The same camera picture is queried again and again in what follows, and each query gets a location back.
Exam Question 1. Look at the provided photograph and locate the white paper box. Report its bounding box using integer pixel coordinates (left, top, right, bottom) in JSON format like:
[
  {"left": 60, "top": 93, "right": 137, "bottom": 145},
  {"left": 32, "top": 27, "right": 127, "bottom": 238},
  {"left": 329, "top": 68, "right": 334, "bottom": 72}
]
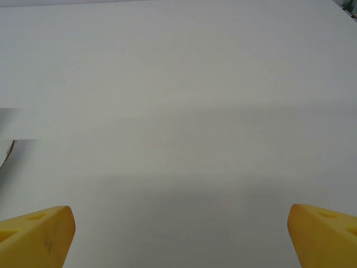
[{"left": 0, "top": 107, "right": 40, "bottom": 171}]

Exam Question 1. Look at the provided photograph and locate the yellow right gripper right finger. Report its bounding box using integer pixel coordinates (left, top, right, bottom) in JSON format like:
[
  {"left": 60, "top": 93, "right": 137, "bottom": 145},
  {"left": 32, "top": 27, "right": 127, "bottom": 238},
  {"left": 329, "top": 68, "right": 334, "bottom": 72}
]
[{"left": 287, "top": 203, "right": 357, "bottom": 268}]

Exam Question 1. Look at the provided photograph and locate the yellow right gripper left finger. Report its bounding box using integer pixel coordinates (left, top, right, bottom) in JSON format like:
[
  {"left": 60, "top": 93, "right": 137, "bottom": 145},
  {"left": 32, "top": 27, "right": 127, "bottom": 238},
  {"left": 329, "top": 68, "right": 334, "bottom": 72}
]
[{"left": 0, "top": 205, "right": 76, "bottom": 268}]

